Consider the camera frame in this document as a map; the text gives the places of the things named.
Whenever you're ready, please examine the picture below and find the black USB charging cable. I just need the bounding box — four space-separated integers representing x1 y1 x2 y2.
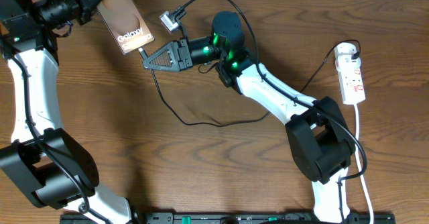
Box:
138 38 362 127

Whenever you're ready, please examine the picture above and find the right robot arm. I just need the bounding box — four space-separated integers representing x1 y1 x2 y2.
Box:
143 11 358 223

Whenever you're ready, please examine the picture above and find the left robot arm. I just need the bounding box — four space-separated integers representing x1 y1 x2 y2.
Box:
1 0 141 223

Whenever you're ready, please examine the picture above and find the white USB charger plug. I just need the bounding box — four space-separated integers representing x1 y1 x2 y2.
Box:
334 42 357 57

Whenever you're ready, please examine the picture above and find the white power strip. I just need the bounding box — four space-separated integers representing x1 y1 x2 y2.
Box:
335 55 366 105

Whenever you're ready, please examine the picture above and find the black mounting rail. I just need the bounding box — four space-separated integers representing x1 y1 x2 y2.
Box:
59 213 396 224

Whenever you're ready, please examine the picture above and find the white power strip cord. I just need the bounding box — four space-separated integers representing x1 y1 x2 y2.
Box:
353 103 375 224

